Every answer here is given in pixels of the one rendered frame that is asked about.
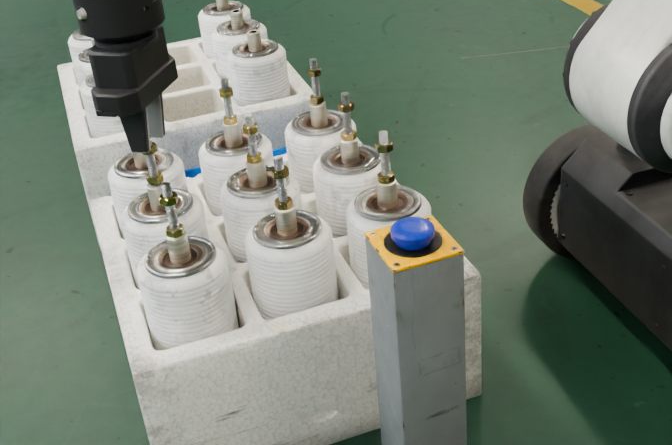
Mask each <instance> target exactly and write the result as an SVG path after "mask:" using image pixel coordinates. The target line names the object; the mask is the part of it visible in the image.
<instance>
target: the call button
mask: <svg viewBox="0 0 672 445"><path fill-rule="evenodd" d="M390 232H391V239H392V240H393V241H394V242H395V243H396V244H397V246H398V247H400V248H402V249H405V250H419V249H423V248H425V247H426V246H428V245H429V244H430V241H431V240H432V239H433V238H434V236H435V227H434V225H433V223H432V222H430V221H429V220H427V219H424V218H421V217H406V218H402V219H400V220H398V221H396V222H395V223H394V224H393V225H392V226H391V228H390Z"/></svg>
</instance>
